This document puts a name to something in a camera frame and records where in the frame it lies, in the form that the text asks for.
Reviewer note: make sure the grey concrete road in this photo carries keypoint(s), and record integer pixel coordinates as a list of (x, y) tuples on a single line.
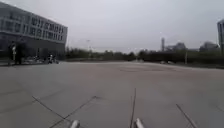
[(113, 86)]

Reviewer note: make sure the row of trees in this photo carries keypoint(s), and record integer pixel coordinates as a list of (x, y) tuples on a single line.
[(133, 55)]

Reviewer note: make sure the tall tower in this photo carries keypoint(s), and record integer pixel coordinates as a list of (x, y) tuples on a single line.
[(162, 44)]

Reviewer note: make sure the parked bicycles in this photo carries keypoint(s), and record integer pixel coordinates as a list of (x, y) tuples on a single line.
[(50, 59)]

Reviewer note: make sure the robot's own part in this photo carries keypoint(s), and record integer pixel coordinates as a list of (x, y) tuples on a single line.
[(138, 123), (74, 124)]

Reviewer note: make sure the distant buildings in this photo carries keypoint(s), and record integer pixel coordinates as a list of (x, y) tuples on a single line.
[(176, 46)]

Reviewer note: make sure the pole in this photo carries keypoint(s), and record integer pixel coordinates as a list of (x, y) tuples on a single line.
[(186, 57)]

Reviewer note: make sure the large grey building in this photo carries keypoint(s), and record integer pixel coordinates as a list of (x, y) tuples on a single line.
[(30, 33)]

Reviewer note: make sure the person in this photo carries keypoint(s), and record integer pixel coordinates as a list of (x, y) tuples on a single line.
[(13, 52)]

